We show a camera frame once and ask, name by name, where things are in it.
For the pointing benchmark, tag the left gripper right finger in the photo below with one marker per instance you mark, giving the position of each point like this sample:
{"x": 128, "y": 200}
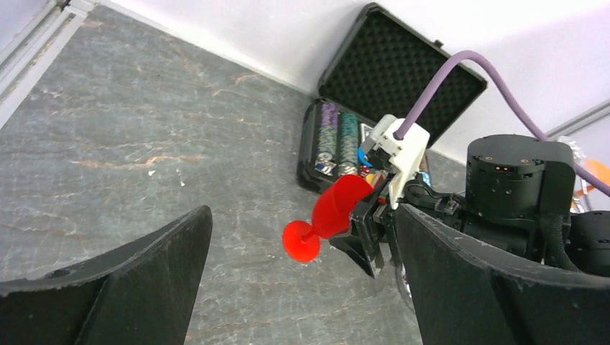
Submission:
{"x": 466, "y": 291}

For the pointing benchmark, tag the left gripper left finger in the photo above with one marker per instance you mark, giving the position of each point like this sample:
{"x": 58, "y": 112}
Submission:
{"x": 140, "y": 293}

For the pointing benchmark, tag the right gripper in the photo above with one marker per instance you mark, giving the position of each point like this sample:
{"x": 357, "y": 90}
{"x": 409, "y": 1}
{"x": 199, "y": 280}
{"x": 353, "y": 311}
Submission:
{"x": 372, "y": 222}

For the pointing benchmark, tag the red wine glass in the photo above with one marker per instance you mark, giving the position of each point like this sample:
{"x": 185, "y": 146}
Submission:
{"x": 330, "y": 216}

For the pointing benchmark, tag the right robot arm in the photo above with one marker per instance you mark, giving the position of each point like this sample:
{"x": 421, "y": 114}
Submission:
{"x": 519, "y": 198}

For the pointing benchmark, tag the orange wine glass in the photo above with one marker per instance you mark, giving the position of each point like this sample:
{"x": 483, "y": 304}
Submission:
{"x": 595, "y": 174}

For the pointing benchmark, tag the blue poker chip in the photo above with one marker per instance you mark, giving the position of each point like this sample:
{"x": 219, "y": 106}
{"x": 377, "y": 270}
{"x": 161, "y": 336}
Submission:
{"x": 363, "y": 158}

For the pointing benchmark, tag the black poker chip case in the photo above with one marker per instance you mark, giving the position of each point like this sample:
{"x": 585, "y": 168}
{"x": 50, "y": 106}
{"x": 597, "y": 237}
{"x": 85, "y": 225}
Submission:
{"x": 381, "y": 67}

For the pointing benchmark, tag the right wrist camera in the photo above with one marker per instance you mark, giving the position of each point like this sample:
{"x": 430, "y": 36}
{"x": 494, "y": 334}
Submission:
{"x": 402, "y": 157}

